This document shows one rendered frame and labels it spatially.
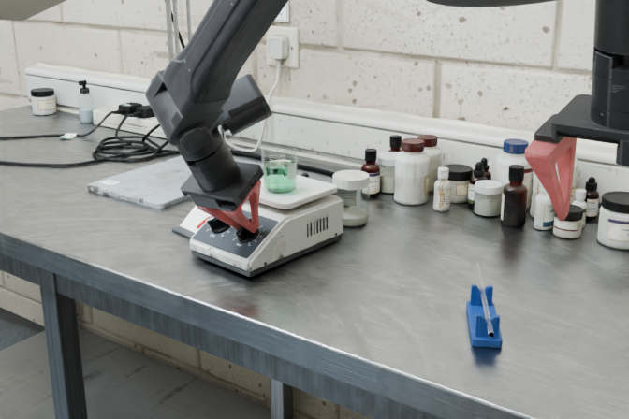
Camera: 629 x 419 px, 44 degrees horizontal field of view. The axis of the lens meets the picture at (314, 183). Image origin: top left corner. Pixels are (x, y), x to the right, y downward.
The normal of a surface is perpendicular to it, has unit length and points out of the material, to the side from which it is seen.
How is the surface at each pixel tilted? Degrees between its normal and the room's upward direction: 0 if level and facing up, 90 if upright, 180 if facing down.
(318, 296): 0
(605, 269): 0
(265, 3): 136
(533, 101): 90
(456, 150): 90
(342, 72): 90
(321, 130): 90
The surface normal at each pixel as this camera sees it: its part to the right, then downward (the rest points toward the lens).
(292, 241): 0.74, 0.19
